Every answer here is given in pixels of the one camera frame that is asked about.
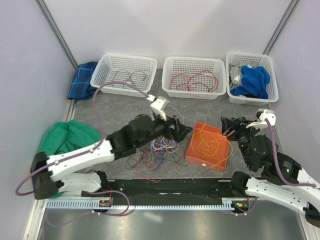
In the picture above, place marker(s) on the light blue slotted cable duct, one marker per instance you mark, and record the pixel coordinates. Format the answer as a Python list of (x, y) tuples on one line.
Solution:
[(162, 202)]

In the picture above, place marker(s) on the left white plastic basket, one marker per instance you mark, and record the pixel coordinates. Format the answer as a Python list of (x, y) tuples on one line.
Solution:
[(138, 71)]

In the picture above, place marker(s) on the middle white plastic basket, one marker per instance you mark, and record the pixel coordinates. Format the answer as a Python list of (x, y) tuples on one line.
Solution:
[(194, 77)]

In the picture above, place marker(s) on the orange plastic tray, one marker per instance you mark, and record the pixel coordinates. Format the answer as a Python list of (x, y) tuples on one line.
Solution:
[(209, 148)]

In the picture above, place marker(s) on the blue plaid cloth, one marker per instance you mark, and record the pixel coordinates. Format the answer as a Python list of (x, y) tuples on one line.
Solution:
[(81, 88)]

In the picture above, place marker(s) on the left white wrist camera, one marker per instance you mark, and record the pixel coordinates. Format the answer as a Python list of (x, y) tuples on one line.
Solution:
[(158, 105)]

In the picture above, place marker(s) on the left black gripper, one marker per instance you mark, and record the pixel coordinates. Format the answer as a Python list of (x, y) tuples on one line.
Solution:
[(179, 133)]

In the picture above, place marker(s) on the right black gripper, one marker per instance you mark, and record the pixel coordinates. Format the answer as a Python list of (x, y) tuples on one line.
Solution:
[(238, 124)]

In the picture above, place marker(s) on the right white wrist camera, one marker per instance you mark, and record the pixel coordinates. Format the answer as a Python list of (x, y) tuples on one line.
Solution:
[(262, 116)]

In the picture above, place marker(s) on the blue fleece cloth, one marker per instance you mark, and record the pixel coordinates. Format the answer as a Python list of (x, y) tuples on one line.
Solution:
[(254, 83)]

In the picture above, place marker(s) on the grey sock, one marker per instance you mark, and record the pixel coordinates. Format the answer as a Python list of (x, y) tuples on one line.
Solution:
[(235, 72)]

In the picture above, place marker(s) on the green garment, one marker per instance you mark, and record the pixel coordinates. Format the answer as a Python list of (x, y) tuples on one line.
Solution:
[(65, 137)]

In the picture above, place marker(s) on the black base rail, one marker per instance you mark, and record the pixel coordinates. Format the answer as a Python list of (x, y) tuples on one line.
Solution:
[(213, 188)]

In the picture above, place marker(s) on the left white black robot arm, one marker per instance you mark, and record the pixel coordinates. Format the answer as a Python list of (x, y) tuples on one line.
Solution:
[(52, 174)]

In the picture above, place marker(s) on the right white plastic basket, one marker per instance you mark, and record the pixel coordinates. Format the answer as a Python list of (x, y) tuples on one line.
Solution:
[(264, 61)]

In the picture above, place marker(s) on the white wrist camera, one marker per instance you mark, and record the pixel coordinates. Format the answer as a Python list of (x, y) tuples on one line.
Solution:
[(262, 116), (158, 105)]

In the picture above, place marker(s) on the white plastic basket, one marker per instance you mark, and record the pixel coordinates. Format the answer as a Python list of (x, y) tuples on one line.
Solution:
[(138, 71), (264, 61), (194, 77)]

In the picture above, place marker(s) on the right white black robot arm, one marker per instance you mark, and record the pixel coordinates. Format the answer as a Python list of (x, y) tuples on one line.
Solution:
[(283, 180)]

